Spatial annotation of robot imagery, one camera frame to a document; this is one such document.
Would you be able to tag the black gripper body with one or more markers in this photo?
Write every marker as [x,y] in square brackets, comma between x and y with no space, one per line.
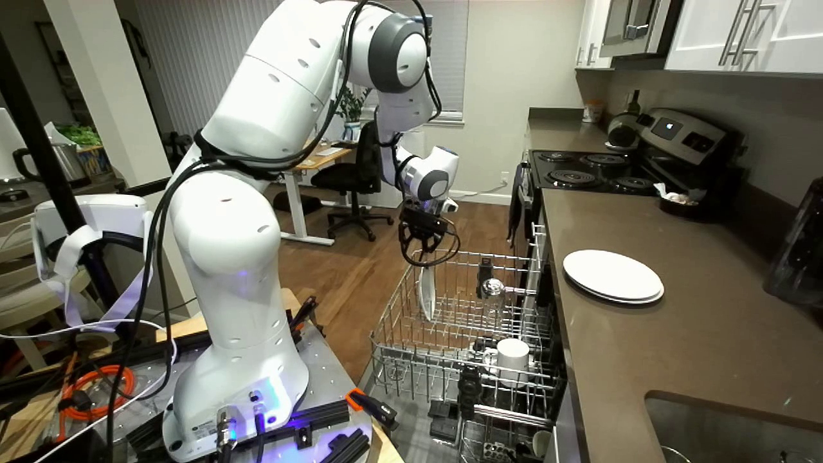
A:
[427,228]

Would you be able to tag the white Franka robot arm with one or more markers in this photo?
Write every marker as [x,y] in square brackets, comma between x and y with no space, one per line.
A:
[233,241]

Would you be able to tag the white drawer unit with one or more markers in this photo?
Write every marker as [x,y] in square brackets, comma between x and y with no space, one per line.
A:
[387,194]

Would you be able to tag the black office chair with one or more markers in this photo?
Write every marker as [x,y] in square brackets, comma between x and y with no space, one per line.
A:
[350,176]

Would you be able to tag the white ceramic mug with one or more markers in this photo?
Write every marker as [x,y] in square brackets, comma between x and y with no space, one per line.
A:
[512,350]

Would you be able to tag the wooden desk white legs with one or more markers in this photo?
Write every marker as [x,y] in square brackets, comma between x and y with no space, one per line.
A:
[324,157]

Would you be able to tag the metal robot table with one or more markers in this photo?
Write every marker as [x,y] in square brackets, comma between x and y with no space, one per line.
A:
[331,368]

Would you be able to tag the green potted plant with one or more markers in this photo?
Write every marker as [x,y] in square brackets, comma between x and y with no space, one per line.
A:
[355,106]

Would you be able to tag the dark glass bottle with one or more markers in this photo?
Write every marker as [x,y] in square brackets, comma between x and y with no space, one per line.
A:
[637,104]

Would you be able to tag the narrow white upper cabinet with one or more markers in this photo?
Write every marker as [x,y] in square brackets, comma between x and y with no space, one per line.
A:
[593,34]

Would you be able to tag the steel black stove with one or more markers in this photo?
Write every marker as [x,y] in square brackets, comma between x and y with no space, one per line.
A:
[686,138]

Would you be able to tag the steel microwave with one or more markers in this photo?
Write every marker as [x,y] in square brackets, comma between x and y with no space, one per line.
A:
[639,27]

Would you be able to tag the white box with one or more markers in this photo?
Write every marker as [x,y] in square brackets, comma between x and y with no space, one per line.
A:
[104,210]

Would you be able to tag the steel kitchen sink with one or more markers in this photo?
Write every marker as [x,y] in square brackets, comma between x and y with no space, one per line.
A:
[728,434]

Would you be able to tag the black coffee maker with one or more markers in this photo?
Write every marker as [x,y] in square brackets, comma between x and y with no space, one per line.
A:
[801,248]

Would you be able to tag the black metal pole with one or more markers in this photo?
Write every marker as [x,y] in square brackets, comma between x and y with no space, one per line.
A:
[43,155]

